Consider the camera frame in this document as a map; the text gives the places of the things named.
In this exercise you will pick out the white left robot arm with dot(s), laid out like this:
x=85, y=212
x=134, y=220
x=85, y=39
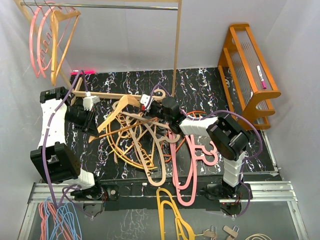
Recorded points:
x=53, y=159

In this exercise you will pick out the beige clip left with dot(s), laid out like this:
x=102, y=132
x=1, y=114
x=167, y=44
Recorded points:
x=210, y=233

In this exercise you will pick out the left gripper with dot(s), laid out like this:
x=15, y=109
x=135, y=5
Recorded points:
x=90, y=127

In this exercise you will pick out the wooden garment rack frame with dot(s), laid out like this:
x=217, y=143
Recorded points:
x=81, y=94

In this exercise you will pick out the pink white marker pen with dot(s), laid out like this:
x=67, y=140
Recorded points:
x=263, y=84

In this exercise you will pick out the orange wooden shelf rack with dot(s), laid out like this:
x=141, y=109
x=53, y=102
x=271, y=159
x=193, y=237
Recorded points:
x=237, y=66

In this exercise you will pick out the yellow plastic hanger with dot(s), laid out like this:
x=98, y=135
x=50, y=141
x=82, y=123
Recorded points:
x=171, y=222

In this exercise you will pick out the pink flat plastic hanger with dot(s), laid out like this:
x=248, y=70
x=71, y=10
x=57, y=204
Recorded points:
x=196, y=153

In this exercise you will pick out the pink wavy wire hanger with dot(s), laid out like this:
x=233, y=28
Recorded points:
x=40, y=34

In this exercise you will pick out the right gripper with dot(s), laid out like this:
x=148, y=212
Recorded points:
x=149, y=108

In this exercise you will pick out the wooden hanger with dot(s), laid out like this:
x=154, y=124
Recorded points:
x=56, y=17
x=125, y=100

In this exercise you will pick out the beige clip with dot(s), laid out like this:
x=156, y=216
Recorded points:
x=210, y=233
x=232, y=233

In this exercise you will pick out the beige clip right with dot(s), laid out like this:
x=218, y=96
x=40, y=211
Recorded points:
x=232, y=233

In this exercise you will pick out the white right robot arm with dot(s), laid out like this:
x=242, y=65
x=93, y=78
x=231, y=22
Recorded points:
x=230, y=139

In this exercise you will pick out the cream hanger bottom edge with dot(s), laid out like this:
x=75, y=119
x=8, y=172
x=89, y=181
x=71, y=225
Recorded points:
x=258, y=236

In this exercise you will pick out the beige plastic hanger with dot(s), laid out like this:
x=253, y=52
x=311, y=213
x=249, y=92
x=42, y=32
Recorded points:
x=152, y=131

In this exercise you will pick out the orange plastic curved hanger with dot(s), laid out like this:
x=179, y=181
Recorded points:
x=134, y=155

